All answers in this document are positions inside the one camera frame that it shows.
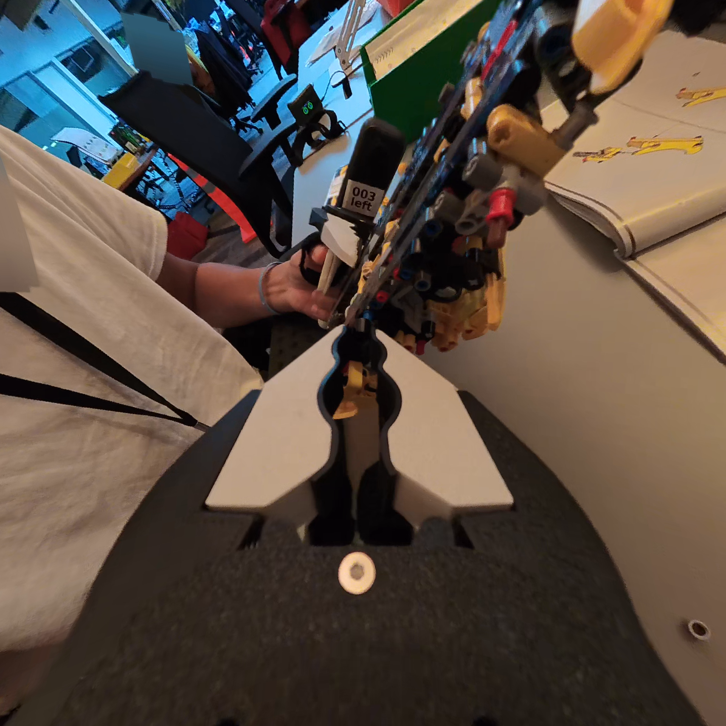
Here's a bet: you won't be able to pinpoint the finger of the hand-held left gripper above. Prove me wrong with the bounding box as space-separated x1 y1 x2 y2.
320 218 365 268

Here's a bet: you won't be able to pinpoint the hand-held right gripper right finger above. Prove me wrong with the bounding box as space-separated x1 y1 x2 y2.
374 328 515 525

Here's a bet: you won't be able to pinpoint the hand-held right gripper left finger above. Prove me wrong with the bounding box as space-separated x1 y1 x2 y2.
204 326 344 514

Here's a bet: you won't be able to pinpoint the yellow black brick car model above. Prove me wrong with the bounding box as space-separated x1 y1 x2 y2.
320 0 602 420

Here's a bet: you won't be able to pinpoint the yellow curved brick fender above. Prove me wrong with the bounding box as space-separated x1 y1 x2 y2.
572 0 676 94

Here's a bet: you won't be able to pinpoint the person's left forearm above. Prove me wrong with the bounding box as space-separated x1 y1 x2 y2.
158 252 267 331

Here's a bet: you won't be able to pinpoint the white neighbouring desk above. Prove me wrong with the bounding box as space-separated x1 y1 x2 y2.
290 0 409 247

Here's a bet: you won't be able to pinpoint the person's left hand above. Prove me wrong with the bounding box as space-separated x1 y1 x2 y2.
265 247 341 322

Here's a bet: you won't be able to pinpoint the green storage bin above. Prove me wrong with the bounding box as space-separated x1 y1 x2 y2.
360 0 506 145

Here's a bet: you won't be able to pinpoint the black device green lights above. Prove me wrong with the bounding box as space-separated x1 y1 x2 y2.
286 84 348 155

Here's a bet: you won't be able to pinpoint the grey wristband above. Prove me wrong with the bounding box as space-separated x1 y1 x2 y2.
258 262 282 316

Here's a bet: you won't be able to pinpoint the white lattice stand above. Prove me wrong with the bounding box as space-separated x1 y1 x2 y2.
334 0 368 74

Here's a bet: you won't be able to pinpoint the orange traffic cone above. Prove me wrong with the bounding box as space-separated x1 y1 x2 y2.
167 152 257 244

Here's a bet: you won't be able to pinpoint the red bag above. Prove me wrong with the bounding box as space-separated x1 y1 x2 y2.
166 211 209 260

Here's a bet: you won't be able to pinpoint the red office chair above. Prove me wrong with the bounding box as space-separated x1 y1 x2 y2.
260 0 313 57

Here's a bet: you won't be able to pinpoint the open instruction booklet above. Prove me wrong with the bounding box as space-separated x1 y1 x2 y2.
541 28 726 364

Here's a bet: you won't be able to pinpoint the black lanyard strap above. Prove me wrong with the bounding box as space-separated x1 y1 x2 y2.
0 292 212 430

